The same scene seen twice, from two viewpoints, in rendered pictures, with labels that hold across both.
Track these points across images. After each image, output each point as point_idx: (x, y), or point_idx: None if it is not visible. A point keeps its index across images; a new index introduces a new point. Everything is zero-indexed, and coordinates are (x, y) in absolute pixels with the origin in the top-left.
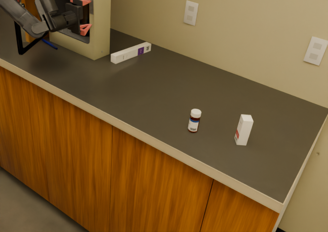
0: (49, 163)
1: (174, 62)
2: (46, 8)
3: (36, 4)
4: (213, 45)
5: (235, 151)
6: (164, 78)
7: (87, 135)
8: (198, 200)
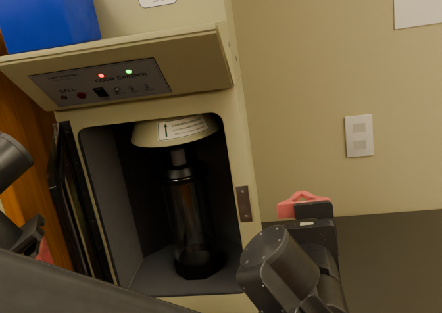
0: None
1: (385, 237)
2: (300, 283)
3: (270, 285)
4: (420, 173)
5: None
6: (440, 281)
7: None
8: None
